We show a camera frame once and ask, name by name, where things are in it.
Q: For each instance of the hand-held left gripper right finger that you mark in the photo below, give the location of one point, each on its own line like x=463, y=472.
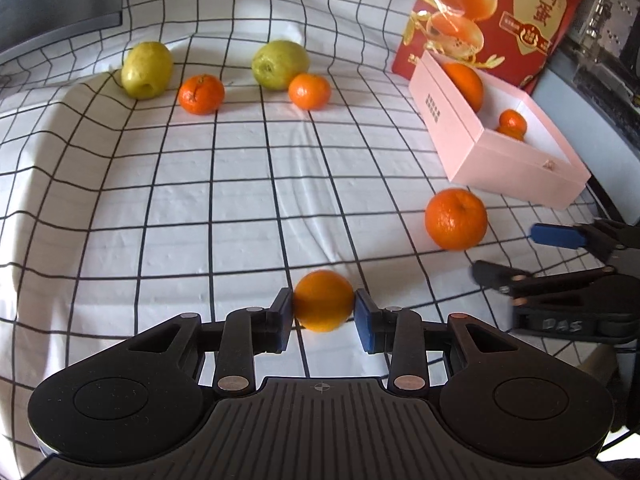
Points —
x=365, y=322

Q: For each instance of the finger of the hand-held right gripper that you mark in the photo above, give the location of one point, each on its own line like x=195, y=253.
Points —
x=500, y=274
x=555, y=235

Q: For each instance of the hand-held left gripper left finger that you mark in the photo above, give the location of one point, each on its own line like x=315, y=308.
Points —
x=283, y=320

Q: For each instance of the small smooth orange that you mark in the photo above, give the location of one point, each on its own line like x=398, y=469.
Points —
x=324, y=300

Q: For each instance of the orange tangerine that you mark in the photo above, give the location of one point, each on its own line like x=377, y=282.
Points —
x=201, y=93
x=456, y=219
x=310, y=91

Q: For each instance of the pink cardboard box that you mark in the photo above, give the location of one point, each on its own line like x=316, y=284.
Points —
x=500, y=170

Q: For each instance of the small tangerine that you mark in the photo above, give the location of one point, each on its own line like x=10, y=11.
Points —
x=512, y=121
x=509, y=135

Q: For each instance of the large orange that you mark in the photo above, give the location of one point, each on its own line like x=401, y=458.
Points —
x=467, y=85

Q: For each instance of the green guava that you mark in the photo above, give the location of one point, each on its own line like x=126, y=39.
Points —
x=146, y=70
x=279, y=65

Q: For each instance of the black glass-sided computer case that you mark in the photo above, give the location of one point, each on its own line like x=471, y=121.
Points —
x=600, y=110

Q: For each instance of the white black-checked tablecloth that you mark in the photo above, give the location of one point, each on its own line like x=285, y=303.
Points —
x=200, y=210

